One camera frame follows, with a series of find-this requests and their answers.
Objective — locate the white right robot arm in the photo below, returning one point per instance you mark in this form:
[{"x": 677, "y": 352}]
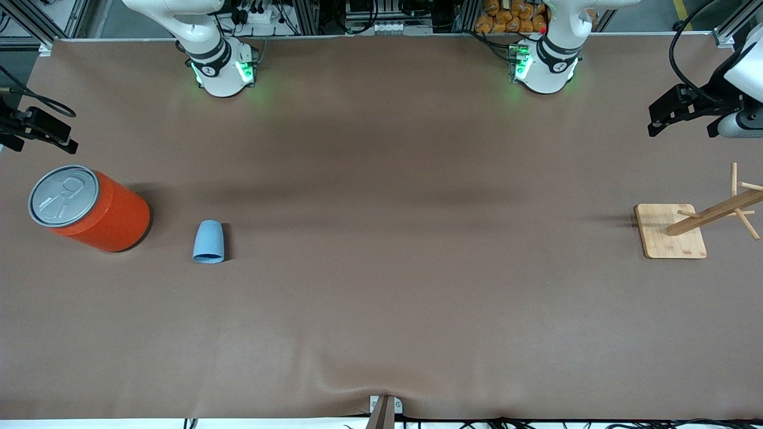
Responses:
[{"x": 217, "y": 71}]

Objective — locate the wooden mug tree stand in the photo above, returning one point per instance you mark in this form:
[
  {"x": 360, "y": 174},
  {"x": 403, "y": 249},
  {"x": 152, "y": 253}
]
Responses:
[{"x": 670, "y": 235}]

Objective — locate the light blue cup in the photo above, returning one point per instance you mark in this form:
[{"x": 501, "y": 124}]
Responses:
[{"x": 208, "y": 241}]

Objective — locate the white connector strip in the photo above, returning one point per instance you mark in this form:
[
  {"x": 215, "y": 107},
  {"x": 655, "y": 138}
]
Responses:
[{"x": 390, "y": 27}]

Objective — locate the brown camera pole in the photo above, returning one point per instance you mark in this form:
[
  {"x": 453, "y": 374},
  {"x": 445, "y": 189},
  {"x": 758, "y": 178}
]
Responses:
[{"x": 381, "y": 417}]

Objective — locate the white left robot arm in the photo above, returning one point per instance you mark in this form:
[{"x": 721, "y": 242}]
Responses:
[{"x": 548, "y": 71}]

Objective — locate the metal table edge bracket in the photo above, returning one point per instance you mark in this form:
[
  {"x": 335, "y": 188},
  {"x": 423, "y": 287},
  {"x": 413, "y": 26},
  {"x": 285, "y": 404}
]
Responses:
[{"x": 374, "y": 405}]

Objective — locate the orange snack bags pile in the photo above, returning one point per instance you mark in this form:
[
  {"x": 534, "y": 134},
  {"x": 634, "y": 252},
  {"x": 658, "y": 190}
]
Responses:
[{"x": 512, "y": 15}]

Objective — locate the white power strip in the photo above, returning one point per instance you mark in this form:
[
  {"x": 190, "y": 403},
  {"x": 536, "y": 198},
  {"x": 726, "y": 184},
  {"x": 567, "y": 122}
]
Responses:
[{"x": 259, "y": 13}]

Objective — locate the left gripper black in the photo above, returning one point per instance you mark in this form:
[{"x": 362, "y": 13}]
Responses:
[{"x": 713, "y": 99}]

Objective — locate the orange can with grey lid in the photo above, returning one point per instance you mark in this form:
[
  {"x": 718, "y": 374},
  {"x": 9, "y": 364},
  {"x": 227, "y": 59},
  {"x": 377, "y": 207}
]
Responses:
[{"x": 113, "y": 220}]

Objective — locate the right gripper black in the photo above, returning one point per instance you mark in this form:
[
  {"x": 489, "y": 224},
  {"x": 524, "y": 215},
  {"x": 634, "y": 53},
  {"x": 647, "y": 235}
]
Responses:
[{"x": 8, "y": 124}]

